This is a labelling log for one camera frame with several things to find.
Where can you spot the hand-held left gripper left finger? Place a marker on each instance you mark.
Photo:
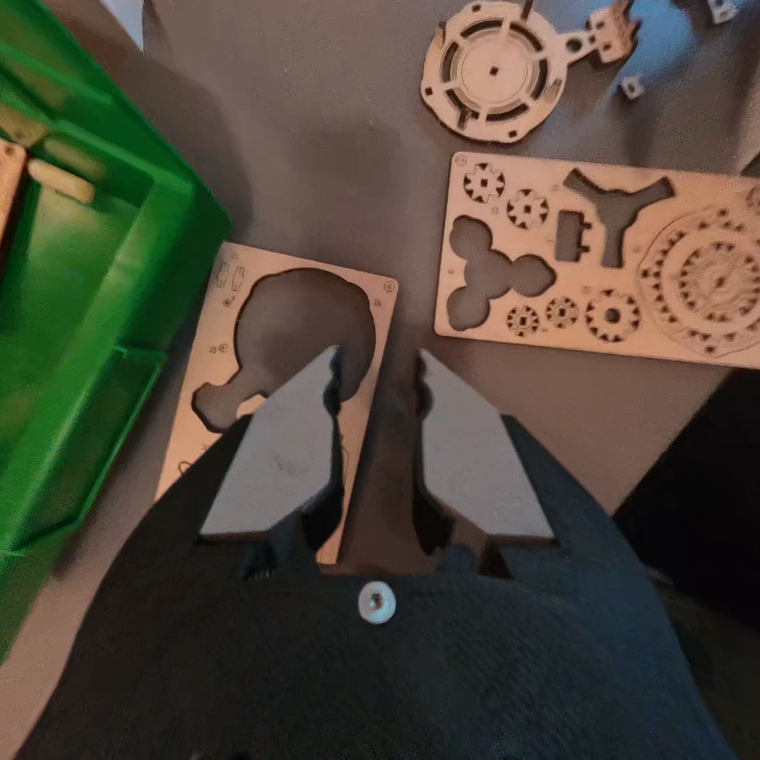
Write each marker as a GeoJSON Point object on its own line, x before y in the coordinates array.
{"type": "Point", "coordinates": [267, 469]}

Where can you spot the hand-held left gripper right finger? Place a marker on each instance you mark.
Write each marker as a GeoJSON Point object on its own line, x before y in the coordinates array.
{"type": "Point", "coordinates": [475, 475]}

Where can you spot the wooden sheet with gear parts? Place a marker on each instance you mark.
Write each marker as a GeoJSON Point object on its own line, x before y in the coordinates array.
{"type": "Point", "coordinates": [534, 169]}

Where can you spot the wooden sheet with large cutout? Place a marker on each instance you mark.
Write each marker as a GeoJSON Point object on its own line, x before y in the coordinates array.
{"type": "Point", "coordinates": [371, 309]}

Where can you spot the person's dark clothing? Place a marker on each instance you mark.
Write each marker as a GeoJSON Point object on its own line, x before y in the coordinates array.
{"type": "Point", "coordinates": [700, 487]}

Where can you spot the green plastic bin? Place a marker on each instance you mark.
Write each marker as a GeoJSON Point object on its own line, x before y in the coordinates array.
{"type": "Point", "coordinates": [89, 297]}

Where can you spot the light wooden block piece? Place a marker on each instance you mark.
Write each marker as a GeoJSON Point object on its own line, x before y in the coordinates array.
{"type": "Point", "coordinates": [59, 181]}
{"type": "Point", "coordinates": [21, 127]}

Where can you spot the wooden sheet in bin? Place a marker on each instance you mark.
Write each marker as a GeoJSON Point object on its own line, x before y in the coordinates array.
{"type": "Point", "coordinates": [10, 184]}

